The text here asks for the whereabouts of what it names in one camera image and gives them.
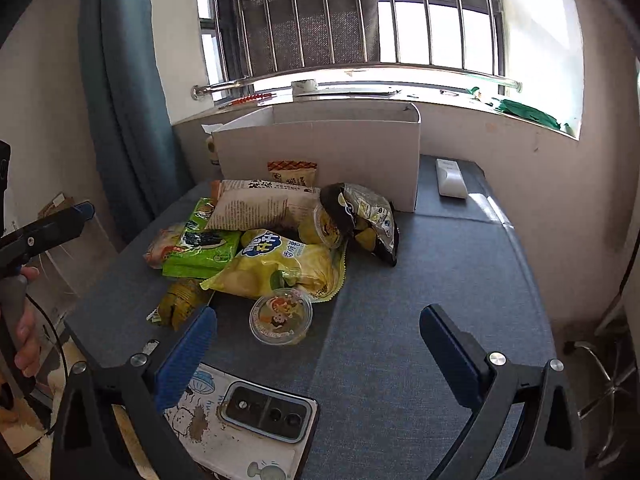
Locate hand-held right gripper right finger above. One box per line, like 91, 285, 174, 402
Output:
419, 304, 586, 480

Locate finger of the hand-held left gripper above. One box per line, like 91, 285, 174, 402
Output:
0, 201, 96, 276

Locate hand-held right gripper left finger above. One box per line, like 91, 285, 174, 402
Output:
50, 305, 218, 480

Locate olive green snack packet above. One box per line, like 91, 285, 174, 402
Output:
146, 278, 216, 331

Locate green seaweed snack packet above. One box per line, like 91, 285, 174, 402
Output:
161, 229, 242, 279

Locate clear lidded jelly cup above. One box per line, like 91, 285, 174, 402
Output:
249, 287, 314, 346

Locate pink white snack packet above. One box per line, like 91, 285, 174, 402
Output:
143, 223, 188, 269

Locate yellow chip bag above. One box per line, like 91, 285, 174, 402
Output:
200, 229, 348, 303

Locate small green snack packet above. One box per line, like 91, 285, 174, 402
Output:
186, 196, 217, 233

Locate black snack bag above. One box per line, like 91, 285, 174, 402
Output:
320, 182, 399, 267

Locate beige printed snack bag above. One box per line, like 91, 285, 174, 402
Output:
205, 179, 322, 233

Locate yellow jelly cup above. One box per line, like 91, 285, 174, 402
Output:
298, 203, 346, 250

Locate orange checkered snack packet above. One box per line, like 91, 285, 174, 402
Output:
266, 160, 319, 188

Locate white cardboard box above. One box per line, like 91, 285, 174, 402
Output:
211, 101, 422, 212

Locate person's left hand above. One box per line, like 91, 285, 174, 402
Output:
14, 266, 45, 379

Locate clear plastic box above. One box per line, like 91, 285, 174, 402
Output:
30, 215, 121, 296

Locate smartphone in cartoon case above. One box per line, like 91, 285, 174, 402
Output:
162, 362, 313, 480

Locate blue curtain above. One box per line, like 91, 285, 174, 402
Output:
77, 0, 196, 246

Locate chrome stool base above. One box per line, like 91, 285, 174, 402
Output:
562, 290, 631, 461

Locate white remote control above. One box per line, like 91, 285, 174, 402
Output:
435, 158, 468, 199

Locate green plastic bag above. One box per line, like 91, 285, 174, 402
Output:
467, 85, 576, 136

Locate grey flat board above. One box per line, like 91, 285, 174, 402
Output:
320, 87, 401, 97

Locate steel window guard bars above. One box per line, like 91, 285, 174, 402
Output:
191, 0, 522, 101

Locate dark mesh cloth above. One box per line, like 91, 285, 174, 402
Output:
240, 0, 383, 77

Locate black cable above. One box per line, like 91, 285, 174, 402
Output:
25, 292, 76, 436

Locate smartphone with camera bump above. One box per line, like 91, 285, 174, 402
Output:
218, 381, 319, 443

